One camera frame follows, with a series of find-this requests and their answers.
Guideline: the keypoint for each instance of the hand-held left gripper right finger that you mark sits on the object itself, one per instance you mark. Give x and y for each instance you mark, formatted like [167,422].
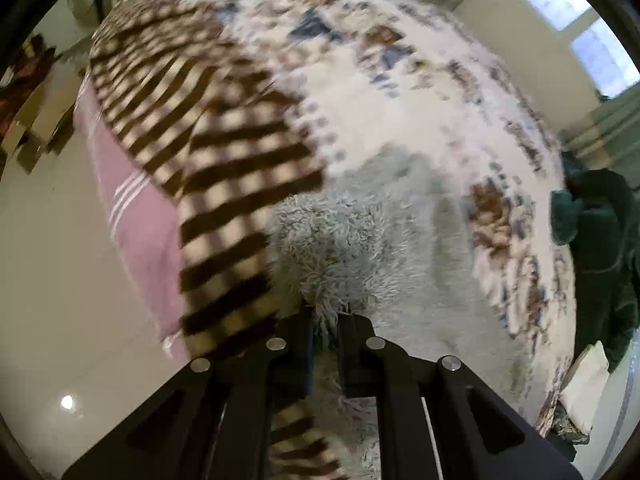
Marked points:
[344,360]

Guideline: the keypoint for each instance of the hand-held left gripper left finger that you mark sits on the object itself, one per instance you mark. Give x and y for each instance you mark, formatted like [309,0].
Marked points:
[306,360]

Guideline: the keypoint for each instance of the dark green garment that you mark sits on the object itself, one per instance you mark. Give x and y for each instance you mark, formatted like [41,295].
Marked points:
[600,230]

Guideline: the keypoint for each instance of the brown checkered blanket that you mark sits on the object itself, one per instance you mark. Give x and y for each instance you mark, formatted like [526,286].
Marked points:
[220,160]

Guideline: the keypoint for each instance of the cardboard boxes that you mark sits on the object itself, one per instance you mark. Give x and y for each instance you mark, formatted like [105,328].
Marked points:
[35,110]

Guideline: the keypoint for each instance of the fluffy grey towel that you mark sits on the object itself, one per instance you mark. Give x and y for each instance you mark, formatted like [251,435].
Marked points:
[350,250]

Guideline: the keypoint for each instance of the pink striped bed sheet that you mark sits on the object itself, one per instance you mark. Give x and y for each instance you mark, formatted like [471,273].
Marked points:
[135,230]

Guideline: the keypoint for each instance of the white pillow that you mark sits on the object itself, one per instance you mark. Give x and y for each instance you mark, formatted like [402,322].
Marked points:
[585,385]

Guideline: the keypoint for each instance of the white patterned fluffy blanket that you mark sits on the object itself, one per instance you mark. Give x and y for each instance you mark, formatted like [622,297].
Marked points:
[400,90]

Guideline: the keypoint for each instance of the window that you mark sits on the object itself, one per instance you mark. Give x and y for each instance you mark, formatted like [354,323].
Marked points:
[590,35]

